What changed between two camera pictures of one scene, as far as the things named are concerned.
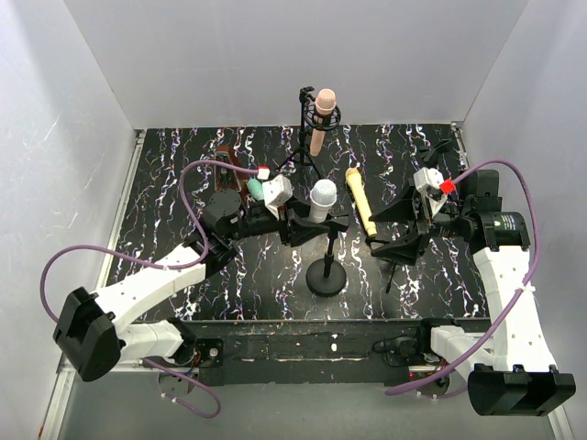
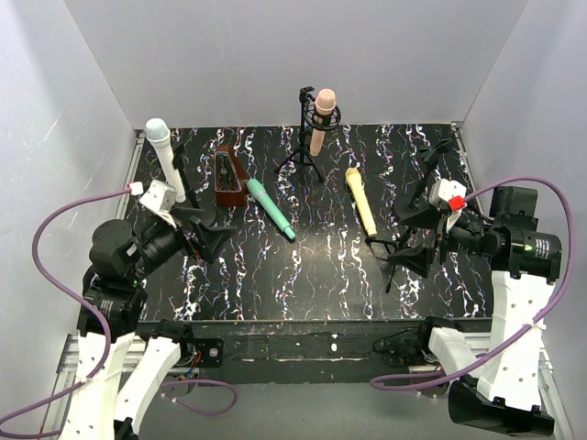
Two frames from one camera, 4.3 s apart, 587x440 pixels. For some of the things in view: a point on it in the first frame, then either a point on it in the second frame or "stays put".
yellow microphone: (355, 178) stays put
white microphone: (322, 195) -> (159, 133)
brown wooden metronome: (226, 177) stays put
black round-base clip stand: (326, 277) -> (204, 216)
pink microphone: (326, 104) stays put
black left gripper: (290, 224) -> (189, 231)
